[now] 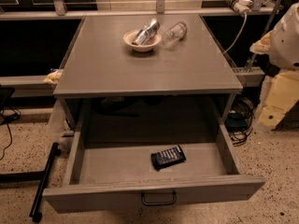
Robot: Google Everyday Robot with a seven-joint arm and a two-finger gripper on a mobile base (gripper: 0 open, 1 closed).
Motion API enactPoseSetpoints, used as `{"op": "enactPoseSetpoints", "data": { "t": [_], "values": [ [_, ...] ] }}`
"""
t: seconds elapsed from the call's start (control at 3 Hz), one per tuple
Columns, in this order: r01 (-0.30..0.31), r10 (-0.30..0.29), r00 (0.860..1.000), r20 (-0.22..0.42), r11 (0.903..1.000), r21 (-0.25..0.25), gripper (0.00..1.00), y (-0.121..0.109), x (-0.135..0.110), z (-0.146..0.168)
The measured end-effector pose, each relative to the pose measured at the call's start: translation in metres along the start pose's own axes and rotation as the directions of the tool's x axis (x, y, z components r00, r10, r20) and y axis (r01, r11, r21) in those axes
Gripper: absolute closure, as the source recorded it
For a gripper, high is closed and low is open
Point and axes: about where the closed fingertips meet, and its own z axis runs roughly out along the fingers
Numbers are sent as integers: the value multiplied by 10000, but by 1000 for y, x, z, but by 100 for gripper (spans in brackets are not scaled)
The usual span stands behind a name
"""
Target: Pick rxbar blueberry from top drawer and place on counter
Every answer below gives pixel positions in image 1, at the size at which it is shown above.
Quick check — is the white power cable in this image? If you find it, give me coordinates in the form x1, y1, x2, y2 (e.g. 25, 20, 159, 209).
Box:
222, 12, 249, 55

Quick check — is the white power strip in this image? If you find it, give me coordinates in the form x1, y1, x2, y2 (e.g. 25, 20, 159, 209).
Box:
224, 0, 251, 15

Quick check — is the yellow sponge on rail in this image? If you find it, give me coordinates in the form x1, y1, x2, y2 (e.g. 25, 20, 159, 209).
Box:
44, 69, 63, 85

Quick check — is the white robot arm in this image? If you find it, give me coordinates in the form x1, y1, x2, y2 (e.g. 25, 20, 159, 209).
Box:
249, 3, 299, 129

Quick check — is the dark blue rxbar snack bar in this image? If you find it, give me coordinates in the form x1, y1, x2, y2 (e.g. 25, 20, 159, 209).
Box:
150, 146, 186, 171

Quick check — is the black metal stand leg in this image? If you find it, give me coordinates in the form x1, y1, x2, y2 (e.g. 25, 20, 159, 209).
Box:
0, 143, 62, 223

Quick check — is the grey open top drawer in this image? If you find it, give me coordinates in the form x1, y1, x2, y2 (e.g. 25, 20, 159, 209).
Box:
44, 124, 265, 213

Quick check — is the white ceramic bowl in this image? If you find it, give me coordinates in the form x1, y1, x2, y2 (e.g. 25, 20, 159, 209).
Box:
123, 30, 162, 52

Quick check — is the grey cabinet counter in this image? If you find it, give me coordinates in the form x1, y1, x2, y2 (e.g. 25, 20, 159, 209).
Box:
54, 15, 242, 128

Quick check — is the black drawer handle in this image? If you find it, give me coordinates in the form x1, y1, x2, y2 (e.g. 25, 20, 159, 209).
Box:
141, 191, 177, 206

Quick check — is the clear plastic bottle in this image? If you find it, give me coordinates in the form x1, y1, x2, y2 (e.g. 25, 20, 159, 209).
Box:
162, 21, 188, 49

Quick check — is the black cable bundle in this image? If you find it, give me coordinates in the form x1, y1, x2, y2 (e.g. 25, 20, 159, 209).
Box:
225, 97, 256, 147

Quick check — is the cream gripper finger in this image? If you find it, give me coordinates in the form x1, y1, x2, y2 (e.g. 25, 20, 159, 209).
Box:
257, 71, 299, 129

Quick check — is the black cable on floor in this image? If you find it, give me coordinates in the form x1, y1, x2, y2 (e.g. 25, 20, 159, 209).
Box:
0, 105, 22, 161

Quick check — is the grey metal rail frame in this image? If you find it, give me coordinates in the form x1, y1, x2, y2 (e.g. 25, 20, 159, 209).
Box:
0, 76, 55, 98

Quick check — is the silver crushed can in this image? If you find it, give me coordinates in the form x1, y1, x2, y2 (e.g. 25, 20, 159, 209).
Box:
132, 18, 160, 46

